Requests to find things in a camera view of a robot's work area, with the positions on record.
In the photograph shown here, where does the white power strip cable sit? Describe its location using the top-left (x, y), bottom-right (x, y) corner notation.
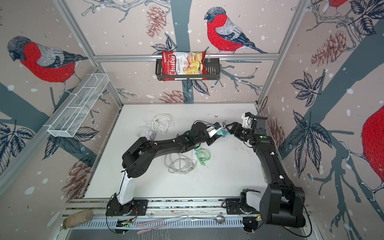
top-left (149, 113), bottom-right (175, 135)

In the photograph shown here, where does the small white plug adapter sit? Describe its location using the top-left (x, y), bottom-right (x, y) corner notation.
top-left (137, 126), bottom-right (156, 141)

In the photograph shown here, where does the white blue power strip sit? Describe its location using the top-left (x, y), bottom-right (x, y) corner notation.
top-left (192, 149), bottom-right (199, 162)

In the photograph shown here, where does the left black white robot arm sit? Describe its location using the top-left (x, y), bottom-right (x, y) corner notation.
top-left (106, 121), bottom-right (223, 217)

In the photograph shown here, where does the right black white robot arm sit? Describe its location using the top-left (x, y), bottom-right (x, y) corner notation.
top-left (226, 112), bottom-right (306, 228)

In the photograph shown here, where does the red Chuba cassava chips bag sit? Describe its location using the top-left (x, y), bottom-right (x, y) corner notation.
top-left (162, 51), bottom-right (207, 81)

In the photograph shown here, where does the metal spoon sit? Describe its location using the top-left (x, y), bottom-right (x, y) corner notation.
top-left (191, 215), bottom-right (225, 225)

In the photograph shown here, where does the pink chopsticks pair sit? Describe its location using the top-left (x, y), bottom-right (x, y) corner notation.
top-left (136, 215), bottom-right (188, 235)

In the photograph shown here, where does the grey white coiled cable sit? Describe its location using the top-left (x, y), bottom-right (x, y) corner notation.
top-left (164, 152), bottom-right (197, 175)

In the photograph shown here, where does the black wall basket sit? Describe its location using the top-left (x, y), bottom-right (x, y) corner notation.
top-left (155, 58), bottom-right (221, 81)

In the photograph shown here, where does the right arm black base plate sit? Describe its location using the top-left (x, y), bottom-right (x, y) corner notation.
top-left (224, 198), bottom-right (251, 215)

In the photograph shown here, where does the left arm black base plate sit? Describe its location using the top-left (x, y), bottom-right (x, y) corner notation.
top-left (106, 198), bottom-right (149, 217)

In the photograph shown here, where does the white wire mesh basket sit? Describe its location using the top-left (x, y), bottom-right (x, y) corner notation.
top-left (48, 73), bottom-right (110, 138)

